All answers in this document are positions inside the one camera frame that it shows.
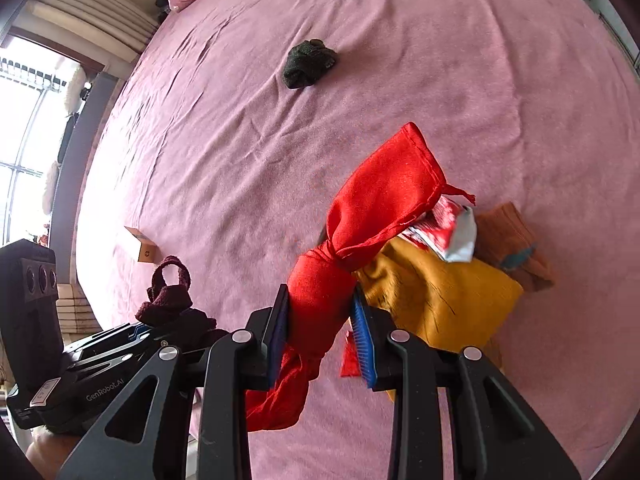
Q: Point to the dark knitted sock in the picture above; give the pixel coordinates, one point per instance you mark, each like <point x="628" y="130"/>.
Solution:
<point x="305" y="62"/>

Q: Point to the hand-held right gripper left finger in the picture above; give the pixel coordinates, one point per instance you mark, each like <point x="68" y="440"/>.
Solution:
<point x="278" y="335"/>

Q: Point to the small wooden box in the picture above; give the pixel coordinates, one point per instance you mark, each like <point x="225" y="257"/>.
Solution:
<point x="145" y="252"/>

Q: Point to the white plush toy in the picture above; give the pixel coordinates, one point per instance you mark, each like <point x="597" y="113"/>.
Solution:
<point x="76" y="87"/>

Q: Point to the red cloth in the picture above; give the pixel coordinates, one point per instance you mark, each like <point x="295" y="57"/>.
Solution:
<point x="385" y="195"/>

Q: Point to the dark cloth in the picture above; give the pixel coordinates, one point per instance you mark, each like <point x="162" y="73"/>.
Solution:
<point x="161" y="7"/>

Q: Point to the orange brown sock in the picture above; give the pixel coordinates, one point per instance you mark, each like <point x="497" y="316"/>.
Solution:
<point x="505" y="230"/>

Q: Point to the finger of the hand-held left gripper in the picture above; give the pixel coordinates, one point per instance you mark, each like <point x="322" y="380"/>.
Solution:
<point x="115" y="360"/>
<point x="110" y="336"/>

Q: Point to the maroon knitted sock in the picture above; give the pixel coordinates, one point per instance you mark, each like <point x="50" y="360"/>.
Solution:
<point x="170" y="300"/>

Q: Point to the window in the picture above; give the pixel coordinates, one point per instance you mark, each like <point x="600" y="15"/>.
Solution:
<point x="25" y="110"/>

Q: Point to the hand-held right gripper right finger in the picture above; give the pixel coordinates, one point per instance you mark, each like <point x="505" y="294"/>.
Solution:
<point x="362" y="342"/>

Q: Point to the person's left forearm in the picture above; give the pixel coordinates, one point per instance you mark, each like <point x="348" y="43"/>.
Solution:
<point x="47" y="452"/>

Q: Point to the mustard yellow cloth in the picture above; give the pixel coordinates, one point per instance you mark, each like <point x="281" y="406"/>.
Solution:
<point x="440" y="290"/>

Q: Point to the grey window ledge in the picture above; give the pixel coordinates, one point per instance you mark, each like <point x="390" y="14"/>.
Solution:
<point x="85" y="160"/>

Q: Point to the pink bed sheet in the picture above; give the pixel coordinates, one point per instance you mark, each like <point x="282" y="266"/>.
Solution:
<point x="400" y="60"/>

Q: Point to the red white snack packet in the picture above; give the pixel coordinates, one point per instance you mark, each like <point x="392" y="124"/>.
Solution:
<point x="450" y="240"/>

